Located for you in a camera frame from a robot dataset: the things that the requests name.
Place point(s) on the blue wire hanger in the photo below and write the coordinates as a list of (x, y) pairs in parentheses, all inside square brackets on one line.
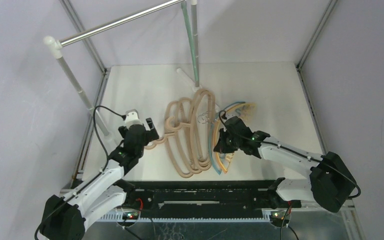
[(221, 161)]

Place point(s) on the beige plastic hanger top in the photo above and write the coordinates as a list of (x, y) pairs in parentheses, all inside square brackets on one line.
[(197, 155)]

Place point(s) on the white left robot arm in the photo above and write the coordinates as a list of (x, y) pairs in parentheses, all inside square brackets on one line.
[(68, 217)]

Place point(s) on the white rack foot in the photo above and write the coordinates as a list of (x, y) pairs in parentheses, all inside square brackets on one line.
[(185, 74)]

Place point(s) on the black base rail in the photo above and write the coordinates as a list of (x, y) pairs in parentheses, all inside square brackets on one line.
[(201, 200)]

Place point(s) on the metal clothes rack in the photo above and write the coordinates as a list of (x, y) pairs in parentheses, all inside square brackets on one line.
[(139, 56)]

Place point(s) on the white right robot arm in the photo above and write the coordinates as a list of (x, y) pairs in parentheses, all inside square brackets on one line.
[(326, 179)]

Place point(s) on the green wire hanger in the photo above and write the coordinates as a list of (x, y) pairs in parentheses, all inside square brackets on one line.
[(191, 43)]

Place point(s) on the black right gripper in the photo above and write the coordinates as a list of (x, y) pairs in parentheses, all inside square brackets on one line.
[(224, 139)]

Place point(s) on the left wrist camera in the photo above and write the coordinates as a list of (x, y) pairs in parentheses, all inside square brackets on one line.
[(132, 118)]

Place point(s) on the beige plastic hanger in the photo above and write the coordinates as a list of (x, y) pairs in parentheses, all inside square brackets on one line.
[(192, 162), (184, 136), (175, 119), (197, 155)]

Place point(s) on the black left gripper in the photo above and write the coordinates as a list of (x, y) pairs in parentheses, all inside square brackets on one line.
[(151, 135)]

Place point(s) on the beige plastic hanger leftmost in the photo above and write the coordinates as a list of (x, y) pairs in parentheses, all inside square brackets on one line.
[(184, 136)]

